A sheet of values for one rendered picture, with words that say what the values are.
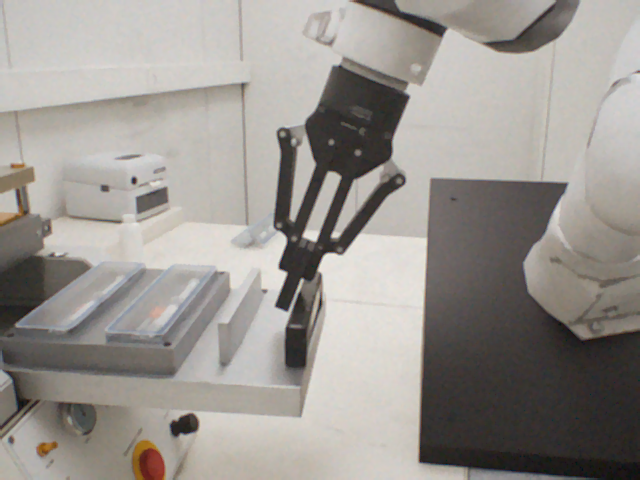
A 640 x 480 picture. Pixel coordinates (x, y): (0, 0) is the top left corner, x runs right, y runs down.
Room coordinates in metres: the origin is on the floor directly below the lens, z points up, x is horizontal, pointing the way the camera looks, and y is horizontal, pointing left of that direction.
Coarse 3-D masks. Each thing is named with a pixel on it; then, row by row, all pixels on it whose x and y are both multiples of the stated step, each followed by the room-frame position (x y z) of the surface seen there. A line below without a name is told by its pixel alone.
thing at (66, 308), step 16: (96, 272) 0.65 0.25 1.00; (112, 272) 0.65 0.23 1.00; (128, 272) 0.65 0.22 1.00; (80, 288) 0.60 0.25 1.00; (96, 288) 0.60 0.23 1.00; (112, 288) 0.60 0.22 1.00; (48, 304) 0.55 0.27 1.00; (64, 304) 0.55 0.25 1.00; (80, 304) 0.55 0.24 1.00; (96, 304) 0.55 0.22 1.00; (32, 320) 0.51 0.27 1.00; (48, 320) 0.51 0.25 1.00; (64, 320) 0.51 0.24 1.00
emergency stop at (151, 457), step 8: (152, 448) 0.60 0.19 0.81; (144, 456) 0.58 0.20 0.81; (152, 456) 0.59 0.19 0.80; (160, 456) 0.60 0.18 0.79; (144, 464) 0.57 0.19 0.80; (152, 464) 0.58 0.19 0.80; (160, 464) 0.59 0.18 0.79; (144, 472) 0.57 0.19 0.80; (152, 472) 0.57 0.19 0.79; (160, 472) 0.58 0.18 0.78
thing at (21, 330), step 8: (144, 264) 0.67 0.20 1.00; (136, 272) 0.65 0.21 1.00; (128, 280) 0.62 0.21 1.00; (64, 288) 0.59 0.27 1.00; (120, 288) 0.60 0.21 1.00; (112, 296) 0.58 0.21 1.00; (104, 304) 0.56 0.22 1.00; (32, 312) 0.53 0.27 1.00; (88, 312) 0.53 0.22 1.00; (96, 312) 0.55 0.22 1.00; (80, 320) 0.51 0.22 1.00; (88, 320) 0.53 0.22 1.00; (16, 328) 0.50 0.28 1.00; (24, 328) 0.50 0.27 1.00; (32, 328) 0.50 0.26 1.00; (40, 328) 0.50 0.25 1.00; (48, 328) 0.50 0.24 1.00; (56, 328) 0.50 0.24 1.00; (64, 328) 0.50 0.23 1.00; (72, 328) 0.50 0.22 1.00; (80, 328) 0.51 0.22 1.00; (48, 336) 0.50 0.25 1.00; (56, 336) 0.50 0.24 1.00; (64, 336) 0.50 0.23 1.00
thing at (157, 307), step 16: (176, 272) 0.65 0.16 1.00; (192, 272) 0.65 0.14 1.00; (208, 272) 0.65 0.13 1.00; (160, 288) 0.60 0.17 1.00; (176, 288) 0.60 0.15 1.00; (192, 288) 0.60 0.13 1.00; (144, 304) 0.55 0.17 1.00; (160, 304) 0.55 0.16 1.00; (176, 304) 0.55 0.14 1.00; (128, 320) 0.52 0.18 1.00; (144, 320) 0.52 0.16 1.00; (160, 320) 0.52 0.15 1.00
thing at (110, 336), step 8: (192, 264) 0.67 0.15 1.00; (216, 272) 0.66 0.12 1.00; (208, 280) 0.63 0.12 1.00; (200, 288) 0.60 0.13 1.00; (200, 296) 0.59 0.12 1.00; (192, 304) 0.57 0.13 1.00; (184, 312) 0.54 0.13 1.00; (176, 320) 0.52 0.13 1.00; (168, 328) 0.50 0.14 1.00; (112, 336) 0.49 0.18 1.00; (120, 336) 0.49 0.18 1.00; (128, 336) 0.49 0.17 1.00; (136, 336) 0.49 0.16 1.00; (144, 336) 0.49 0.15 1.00; (152, 336) 0.49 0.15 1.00; (160, 336) 0.49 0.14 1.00; (168, 336) 0.50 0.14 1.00
